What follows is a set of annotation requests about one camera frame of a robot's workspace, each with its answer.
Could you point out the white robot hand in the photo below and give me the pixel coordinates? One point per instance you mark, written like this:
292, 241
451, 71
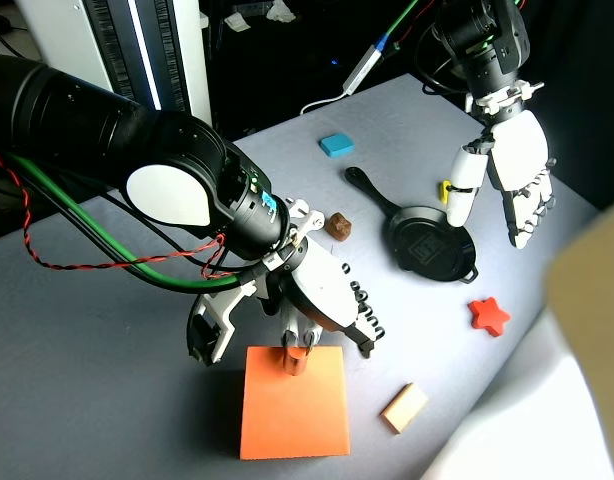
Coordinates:
519, 150
322, 285

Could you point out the brown small block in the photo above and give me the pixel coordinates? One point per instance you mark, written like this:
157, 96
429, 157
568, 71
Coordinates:
338, 227

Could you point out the black cast iron pan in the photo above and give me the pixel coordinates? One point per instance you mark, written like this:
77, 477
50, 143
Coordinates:
429, 250

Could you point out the yellow block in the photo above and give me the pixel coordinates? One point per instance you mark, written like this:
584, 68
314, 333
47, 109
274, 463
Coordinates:
444, 192

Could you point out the orange square block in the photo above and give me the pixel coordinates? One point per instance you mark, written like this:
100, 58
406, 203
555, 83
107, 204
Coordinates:
294, 415

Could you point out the blue rounded block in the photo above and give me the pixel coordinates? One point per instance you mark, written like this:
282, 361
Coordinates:
336, 145

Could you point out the tan wooden block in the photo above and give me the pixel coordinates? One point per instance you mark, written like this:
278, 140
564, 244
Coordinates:
404, 408

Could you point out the blurred tan cardboard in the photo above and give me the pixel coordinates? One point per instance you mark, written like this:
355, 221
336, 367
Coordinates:
592, 300

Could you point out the red star block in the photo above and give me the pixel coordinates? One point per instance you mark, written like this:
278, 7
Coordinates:
489, 316

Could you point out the blurred white surface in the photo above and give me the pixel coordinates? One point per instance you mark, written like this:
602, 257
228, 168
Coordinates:
527, 415

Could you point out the grey table cloth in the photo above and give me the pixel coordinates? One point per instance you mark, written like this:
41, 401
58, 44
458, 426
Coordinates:
87, 375

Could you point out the white crumpled paper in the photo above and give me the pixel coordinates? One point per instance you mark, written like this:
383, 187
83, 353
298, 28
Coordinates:
281, 11
237, 22

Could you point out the white black cabinet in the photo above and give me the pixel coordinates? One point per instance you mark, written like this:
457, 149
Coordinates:
72, 45

